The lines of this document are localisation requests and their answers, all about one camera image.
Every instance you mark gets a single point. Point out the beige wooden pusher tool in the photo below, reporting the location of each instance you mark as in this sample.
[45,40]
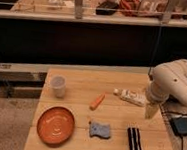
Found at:
[151,110]

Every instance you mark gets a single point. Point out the orange ceramic bowl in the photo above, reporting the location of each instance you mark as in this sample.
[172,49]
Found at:
[55,126]

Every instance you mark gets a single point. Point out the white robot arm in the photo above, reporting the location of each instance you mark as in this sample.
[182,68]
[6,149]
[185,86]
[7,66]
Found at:
[168,79]

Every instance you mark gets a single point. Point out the white tube bottle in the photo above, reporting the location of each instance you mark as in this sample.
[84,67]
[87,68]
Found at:
[130,96]

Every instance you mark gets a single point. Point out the black power box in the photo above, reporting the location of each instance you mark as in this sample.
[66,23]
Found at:
[179,126]

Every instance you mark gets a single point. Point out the black white striped eraser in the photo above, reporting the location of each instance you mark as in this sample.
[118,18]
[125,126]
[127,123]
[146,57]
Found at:
[134,139]

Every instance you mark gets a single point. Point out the orange carrot toy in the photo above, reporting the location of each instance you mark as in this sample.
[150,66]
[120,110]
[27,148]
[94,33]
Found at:
[96,102]

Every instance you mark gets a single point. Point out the translucent plastic cup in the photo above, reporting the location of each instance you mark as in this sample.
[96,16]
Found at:
[58,85]

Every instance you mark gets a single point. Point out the orange red cluttered items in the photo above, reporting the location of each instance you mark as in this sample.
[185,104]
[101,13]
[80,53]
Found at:
[129,7]

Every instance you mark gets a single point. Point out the black bag on bench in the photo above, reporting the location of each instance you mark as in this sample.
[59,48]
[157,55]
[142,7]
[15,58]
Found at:
[106,8]

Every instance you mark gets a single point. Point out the metal frame post right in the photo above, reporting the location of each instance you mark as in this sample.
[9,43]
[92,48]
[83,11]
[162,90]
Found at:
[167,14]

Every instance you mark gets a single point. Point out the metal frame post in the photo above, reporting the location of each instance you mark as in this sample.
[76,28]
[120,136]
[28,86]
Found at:
[78,9]
[167,14]

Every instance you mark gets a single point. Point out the metal frame post left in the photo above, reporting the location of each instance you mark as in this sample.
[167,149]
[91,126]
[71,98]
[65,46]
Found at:
[78,9]

